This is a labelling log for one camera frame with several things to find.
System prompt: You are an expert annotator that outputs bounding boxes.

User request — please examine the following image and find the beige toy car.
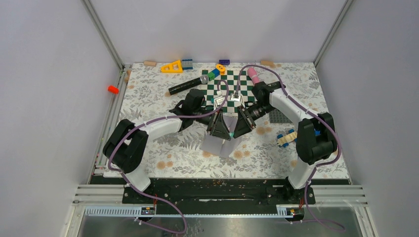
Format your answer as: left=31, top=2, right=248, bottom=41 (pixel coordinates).
left=277, top=129, right=297, bottom=147

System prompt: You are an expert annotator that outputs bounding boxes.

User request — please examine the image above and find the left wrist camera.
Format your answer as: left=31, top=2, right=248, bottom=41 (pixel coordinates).
left=212, top=90, right=225, bottom=110

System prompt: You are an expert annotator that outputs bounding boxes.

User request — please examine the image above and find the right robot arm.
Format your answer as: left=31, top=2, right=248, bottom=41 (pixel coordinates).
left=233, top=81, right=338, bottom=203

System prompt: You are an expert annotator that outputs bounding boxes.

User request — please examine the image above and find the black toy microphone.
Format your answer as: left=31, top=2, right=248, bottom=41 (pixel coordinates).
left=168, top=75, right=210, bottom=95

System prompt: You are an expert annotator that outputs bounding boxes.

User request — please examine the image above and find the purple cable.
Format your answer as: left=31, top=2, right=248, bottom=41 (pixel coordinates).
left=234, top=65, right=347, bottom=233
left=107, top=80, right=230, bottom=235

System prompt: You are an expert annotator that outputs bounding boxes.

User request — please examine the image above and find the yellow triangle toy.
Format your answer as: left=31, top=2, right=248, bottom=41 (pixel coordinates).
left=161, top=60, right=183, bottom=74

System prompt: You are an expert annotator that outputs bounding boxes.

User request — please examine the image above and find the wooden cylinder block right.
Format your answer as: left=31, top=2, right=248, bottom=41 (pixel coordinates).
left=260, top=60, right=275, bottom=68

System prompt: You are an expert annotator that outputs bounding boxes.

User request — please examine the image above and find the colourful block chain toy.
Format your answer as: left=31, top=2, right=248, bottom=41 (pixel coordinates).
left=207, top=64, right=226, bottom=81

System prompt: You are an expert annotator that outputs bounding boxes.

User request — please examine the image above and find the orange cap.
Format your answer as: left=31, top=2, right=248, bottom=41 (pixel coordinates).
left=107, top=85, right=119, bottom=94

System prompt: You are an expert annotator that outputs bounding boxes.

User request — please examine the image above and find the purple lego brick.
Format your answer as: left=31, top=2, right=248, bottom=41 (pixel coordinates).
left=218, top=59, right=230, bottom=65

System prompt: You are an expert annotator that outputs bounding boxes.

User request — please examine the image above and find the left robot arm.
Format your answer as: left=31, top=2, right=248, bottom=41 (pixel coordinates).
left=102, top=89, right=231, bottom=203

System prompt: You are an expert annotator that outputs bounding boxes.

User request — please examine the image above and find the grey lego baseplate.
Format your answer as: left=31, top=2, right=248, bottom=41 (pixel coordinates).
left=268, top=109, right=292, bottom=124

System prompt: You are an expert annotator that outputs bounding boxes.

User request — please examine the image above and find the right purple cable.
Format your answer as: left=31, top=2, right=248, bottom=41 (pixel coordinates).
left=234, top=65, right=347, bottom=233

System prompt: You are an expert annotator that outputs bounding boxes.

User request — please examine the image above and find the green white chessboard mat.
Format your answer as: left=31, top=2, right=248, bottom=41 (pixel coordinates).
left=198, top=70, right=256, bottom=116

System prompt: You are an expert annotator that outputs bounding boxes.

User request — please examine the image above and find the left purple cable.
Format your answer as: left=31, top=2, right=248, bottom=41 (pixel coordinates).
left=107, top=80, right=230, bottom=235

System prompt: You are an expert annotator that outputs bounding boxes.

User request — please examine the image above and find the wooden cylinder block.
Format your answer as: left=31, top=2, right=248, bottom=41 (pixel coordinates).
left=143, top=61, right=157, bottom=67
left=260, top=60, right=275, bottom=68

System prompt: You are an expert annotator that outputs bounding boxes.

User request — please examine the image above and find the wooden cylinder block left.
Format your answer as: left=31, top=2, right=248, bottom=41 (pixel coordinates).
left=143, top=61, right=157, bottom=67

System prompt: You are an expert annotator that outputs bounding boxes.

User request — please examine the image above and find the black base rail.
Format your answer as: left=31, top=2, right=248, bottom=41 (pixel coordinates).
left=90, top=176, right=351, bottom=217

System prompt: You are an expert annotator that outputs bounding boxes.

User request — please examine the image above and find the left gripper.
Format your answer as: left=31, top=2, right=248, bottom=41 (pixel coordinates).
left=193, top=108, right=231, bottom=141

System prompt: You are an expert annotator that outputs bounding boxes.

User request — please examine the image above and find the blue lego brick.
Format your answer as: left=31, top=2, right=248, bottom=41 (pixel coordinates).
left=181, top=59, right=193, bottom=70

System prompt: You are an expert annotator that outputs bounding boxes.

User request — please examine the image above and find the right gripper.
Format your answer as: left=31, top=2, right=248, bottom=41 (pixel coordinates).
left=233, top=102, right=276, bottom=139

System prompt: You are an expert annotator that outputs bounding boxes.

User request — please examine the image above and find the floral table cloth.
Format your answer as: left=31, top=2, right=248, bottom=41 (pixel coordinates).
left=119, top=63, right=328, bottom=179

